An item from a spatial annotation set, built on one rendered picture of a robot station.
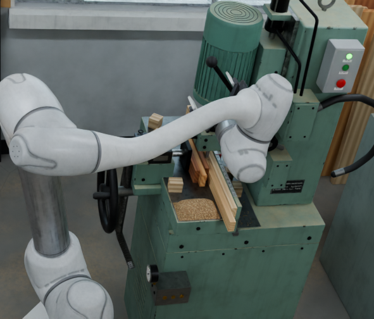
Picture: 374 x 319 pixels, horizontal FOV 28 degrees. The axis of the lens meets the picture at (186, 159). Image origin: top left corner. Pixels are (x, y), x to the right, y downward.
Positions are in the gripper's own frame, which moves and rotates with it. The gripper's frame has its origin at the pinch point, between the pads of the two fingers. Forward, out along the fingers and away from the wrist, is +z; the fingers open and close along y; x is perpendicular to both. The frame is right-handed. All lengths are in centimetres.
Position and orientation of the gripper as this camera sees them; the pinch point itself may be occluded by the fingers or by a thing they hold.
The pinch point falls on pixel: (210, 88)
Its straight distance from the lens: 223.7
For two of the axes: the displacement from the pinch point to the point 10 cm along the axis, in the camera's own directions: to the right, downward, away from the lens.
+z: -2.4, -6.1, 7.6
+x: -5.0, -5.9, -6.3
